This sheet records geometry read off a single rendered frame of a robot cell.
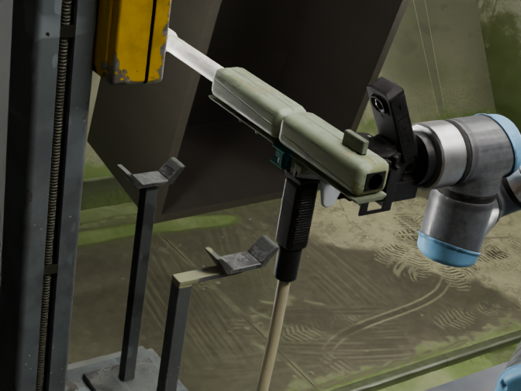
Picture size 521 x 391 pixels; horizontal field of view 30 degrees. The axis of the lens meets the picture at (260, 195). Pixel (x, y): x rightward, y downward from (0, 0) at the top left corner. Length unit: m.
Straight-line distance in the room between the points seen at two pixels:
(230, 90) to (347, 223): 2.28
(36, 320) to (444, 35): 3.42
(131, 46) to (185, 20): 1.27
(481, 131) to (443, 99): 2.88
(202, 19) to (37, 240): 1.19
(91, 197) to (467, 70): 1.85
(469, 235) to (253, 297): 1.63
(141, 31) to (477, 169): 0.58
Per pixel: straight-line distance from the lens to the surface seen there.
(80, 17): 0.89
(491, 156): 1.33
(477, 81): 4.37
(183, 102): 2.19
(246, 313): 2.87
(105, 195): 3.28
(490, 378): 1.78
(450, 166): 1.27
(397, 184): 1.26
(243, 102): 1.21
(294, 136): 1.13
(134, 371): 1.33
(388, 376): 2.76
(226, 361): 2.67
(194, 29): 2.13
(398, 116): 1.20
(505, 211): 1.50
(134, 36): 0.89
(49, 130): 0.92
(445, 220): 1.37
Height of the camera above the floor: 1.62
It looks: 26 degrees down
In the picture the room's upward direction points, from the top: 10 degrees clockwise
